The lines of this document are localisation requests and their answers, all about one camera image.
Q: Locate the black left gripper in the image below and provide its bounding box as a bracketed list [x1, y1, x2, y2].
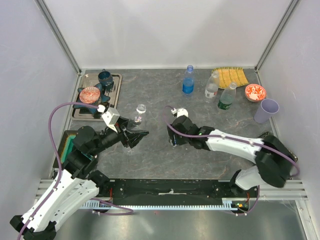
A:
[90, 115, 149, 156]

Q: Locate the blue-label water bottle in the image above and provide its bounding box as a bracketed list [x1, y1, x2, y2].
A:
[182, 65, 195, 96]

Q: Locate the red-label clear bottle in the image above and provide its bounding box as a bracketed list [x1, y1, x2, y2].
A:
[204, 70, 220, 99]

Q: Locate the green-label Cestbon bottle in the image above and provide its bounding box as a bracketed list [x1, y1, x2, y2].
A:
[217, 82, 237, 110]

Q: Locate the clear bottle blue-white cap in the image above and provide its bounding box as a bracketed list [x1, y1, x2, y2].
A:
[133, 103, 147, 129]

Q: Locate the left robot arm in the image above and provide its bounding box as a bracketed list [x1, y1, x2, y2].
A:
[10, 117, 149, 240]

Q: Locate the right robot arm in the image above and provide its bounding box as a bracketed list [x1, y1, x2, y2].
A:
[167, 115, 297, 197]

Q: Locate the dark blue star plate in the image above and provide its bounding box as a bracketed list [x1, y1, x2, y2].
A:
[76, 83, 111, 106]

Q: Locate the metal serving tray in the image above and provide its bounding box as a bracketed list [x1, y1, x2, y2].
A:
[71, 72, 123, 121]

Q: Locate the dark teal mug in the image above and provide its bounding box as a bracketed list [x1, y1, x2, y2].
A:
[98, 69, 113, 87]

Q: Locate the green square dish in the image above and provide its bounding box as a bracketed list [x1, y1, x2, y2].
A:
[57, 130, 77, 165]

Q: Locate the yellow woven tray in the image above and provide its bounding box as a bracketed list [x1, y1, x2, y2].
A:
[211, 66, 249, 89]

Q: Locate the red floral bowl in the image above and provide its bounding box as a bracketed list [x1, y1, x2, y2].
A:
[244, 84, 267, 102]

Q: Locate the purple plastic cup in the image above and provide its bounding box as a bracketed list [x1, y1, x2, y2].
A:
[253, 98, 280, 124]

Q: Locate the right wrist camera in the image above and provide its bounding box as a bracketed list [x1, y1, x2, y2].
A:
[171, 107, 189, 118]

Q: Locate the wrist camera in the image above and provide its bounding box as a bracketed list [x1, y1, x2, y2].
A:
[101, 107, 120, 133]
[171, 107, 189, 118]

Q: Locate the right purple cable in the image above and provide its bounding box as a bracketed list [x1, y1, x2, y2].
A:
[162, 105, 301, 217]

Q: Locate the purple cable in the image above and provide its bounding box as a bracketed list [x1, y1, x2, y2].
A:
[162, 105, 301, 217]
[16, 101, 135, 240]

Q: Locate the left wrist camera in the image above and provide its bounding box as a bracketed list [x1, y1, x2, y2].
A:
[101, 107, 120, 133]

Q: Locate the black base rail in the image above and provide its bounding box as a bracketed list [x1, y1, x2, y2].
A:
[98, 178, 256, 200]

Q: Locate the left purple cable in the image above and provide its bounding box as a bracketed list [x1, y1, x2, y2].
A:
[16, 101, 135, 240]

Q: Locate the slotted cable duct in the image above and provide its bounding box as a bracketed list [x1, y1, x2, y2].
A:
[80, 199, 250, 211]

